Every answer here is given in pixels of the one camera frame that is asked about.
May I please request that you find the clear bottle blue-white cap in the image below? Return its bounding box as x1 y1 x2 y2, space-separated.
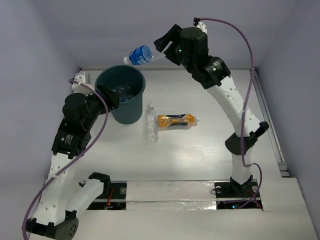
112 84 132 97

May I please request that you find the blue cap water bottle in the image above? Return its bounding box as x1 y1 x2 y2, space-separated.
120 94 134 103

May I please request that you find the blue label water bottle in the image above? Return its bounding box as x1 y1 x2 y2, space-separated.
123 44 165 66

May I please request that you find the upright-lying clear ribbed bottle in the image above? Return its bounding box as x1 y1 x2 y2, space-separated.
145 104 159 142

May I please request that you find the orange label drink bottle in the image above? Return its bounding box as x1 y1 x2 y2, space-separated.
157 113 199 128

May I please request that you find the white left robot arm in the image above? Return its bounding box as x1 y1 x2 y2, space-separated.
21 80 119 240

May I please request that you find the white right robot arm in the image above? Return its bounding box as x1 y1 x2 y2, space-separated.
153 24 269 196

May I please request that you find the dark green plastic bin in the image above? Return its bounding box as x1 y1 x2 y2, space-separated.
94 65 146 125

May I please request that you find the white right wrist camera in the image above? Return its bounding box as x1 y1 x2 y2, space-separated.
193 17 208 34

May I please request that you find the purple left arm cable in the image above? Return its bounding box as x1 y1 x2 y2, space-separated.
21 79 110 240

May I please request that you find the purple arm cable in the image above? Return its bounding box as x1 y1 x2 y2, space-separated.
193 16 263 208
21 79 110 240

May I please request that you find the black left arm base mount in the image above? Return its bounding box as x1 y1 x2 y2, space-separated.
87 181 127 211

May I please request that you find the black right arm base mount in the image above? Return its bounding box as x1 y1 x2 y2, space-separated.
210 175 263 210

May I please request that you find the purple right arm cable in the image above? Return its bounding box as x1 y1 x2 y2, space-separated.
193 16 263 208

